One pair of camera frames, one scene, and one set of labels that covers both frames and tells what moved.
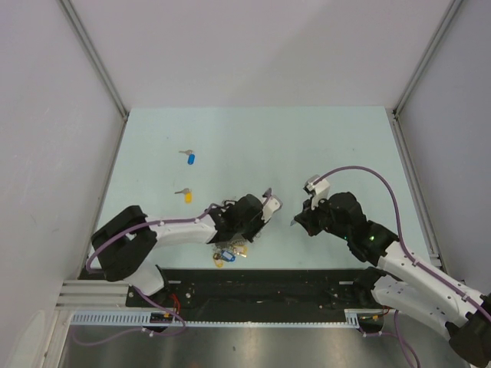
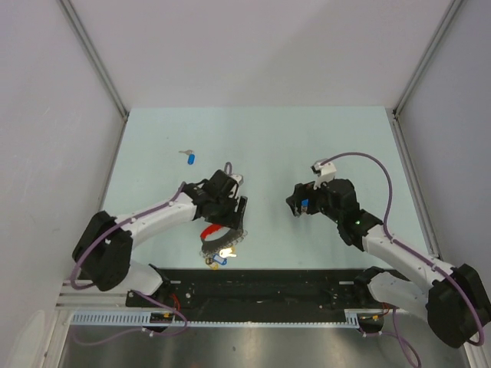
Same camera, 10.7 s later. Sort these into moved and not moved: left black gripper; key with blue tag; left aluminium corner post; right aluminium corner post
Moved: left black gripper
Not moved: key with blue tag; right aluminium corner post; left aluminium corner post
